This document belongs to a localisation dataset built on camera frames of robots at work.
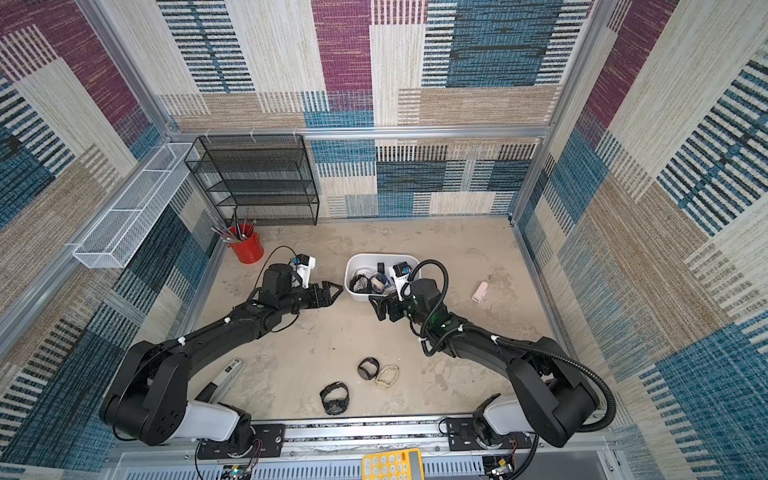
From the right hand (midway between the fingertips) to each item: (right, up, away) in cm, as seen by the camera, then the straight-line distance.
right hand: (388, 294), depth 86 cm
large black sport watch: (-9, +1, +13) cm, 16 cm away
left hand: (-15, +1, +1) cm, 15 cm away
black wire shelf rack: (-44, +38, +22) cm, 62 cm away
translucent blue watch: (-3, +2, +12) cm, 12 cm away
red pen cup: (-47, +13, +19) cm, 52 cm away
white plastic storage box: (-6, +5, +13) cm, 15 cm away
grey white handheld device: (-43, -22, -6) cm, 48 cm away
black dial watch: (-2, +7, +18) cm, 19 cm away
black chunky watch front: (-13, -26, -12) cm, 31 cm away
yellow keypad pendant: (+3, -36, -17) cm, 40 cm away
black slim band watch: (-5, -20, -2) cm, 21 cm away
